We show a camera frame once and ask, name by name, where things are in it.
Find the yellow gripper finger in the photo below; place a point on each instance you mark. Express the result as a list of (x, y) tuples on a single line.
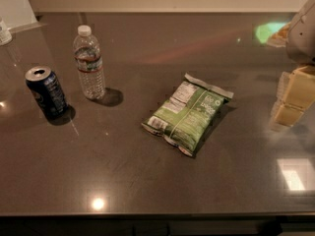
[(283, 116), (297, 89)]

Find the green jalapeno chip bag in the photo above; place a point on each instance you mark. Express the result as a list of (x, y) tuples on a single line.
[(185, 117)]

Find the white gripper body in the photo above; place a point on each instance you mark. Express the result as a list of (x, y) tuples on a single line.
[(302, 36)]

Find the clear plastic water bottle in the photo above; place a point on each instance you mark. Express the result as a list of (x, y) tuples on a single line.
[(89, 63)]

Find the white container at left edge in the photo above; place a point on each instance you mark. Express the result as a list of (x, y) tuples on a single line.
[(5, 35)]

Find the blue soda can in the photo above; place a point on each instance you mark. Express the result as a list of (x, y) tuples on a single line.
[(46, 90)]

